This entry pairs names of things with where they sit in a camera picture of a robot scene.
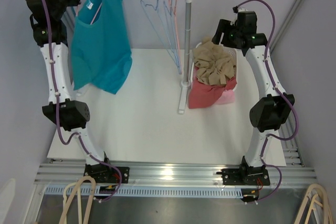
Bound tan t-shirt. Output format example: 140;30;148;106
193;36;236;87

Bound light blue wire hanger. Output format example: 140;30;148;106
163;0;182;74
140;0;177;68

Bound teal t-shirt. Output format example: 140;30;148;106
71;0;132;94

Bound pink t-shirt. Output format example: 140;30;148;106
216;90;235;104

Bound coral red t-shirt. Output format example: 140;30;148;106
188;77;237;109

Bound pink wire hanger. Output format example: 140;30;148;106
169;0;180;53

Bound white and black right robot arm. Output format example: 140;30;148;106
212;9;295;186

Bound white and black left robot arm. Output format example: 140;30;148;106
25;0;113;183

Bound white perforated plastic basket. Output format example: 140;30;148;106
191;42;238;91

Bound white and grey clothes rack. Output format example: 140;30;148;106
62;0;195;115

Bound beige wooden hangers left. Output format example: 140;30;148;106
58;176;97;224

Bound beige wooden hangers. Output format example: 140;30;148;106
58;176;97;224
294;184;334;224

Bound beige wooden hangers right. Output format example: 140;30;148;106
294;184;334;224

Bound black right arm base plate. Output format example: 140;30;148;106
216;166;270;186

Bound aluminium mounting rail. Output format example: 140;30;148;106
34;161;318;188

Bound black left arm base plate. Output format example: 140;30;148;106
84;163;130;184

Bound white slotted cable duct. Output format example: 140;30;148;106
44;185;243;199

